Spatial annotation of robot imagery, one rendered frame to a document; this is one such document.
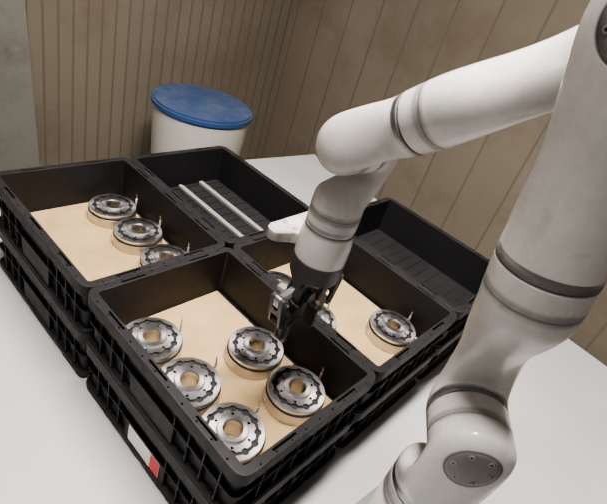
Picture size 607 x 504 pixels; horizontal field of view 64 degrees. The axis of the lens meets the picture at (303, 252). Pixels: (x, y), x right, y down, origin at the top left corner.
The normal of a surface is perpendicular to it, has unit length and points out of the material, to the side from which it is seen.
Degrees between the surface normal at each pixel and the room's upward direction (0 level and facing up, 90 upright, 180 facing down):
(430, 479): 94
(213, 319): 0
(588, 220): 92
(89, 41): 90
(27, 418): 0
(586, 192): 96
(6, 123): 79
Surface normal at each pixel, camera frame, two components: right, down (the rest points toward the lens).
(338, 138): -0.60, 0.07
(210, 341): 0.27, -0.80
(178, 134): -0.28, 0.53
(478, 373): -0.24, 0.75
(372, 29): -0.74, 0.19
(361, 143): -0.57, 0.29
